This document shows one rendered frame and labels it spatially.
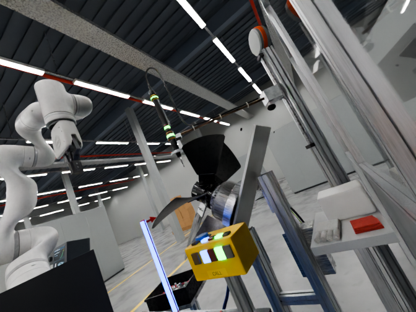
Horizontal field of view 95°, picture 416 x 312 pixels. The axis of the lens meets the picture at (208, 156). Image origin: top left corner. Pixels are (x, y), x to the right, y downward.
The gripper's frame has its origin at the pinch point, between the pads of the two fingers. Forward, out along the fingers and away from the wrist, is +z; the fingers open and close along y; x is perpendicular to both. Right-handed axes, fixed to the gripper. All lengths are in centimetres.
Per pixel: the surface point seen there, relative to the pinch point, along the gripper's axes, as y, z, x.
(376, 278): 55, 80, 61
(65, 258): -58, 25, 9
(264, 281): 10, 76, 60
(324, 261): 39, 75, 69
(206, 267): 27, 41, 9
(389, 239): 65, 59, 44
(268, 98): 49, -8, 81
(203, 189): 2, 22, 55
